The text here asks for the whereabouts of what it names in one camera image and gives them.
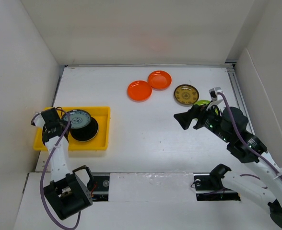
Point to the green plate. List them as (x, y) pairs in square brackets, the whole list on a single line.
[(201, 102)]

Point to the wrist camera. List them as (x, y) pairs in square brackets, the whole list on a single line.
[(214, 97), (38, 120)]

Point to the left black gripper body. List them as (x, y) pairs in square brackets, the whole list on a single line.
[(62, 122)]

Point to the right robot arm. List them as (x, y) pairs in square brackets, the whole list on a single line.
[(251, 152)]

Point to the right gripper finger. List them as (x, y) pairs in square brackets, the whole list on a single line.
[(200, 123), (185, 118)]

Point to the yellow patterned plate rear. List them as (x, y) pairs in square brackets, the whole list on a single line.
[(186, 94)]

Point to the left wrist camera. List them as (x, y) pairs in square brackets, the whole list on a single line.
[(38, 120)]

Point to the black plate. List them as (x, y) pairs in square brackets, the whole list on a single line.
[(86, 133)]

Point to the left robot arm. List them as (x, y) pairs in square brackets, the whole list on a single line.
[(69, 191)]

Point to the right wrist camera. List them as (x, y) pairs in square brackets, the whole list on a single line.
[(214, 97)]

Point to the right aluminium rail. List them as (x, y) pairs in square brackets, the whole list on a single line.
[(230, 66)]

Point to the left base mount slot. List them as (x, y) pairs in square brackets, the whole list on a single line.
[(101, 192)]

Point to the blue patterned plate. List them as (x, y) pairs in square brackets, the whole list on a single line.
[(78, 118)]

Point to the orange plate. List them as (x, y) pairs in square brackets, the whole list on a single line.
[(139, 91), (159, 79)]

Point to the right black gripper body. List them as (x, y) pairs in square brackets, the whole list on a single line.
[(211, 121)]

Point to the yellow plastic bin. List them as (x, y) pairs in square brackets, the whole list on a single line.
[(102, 141)]

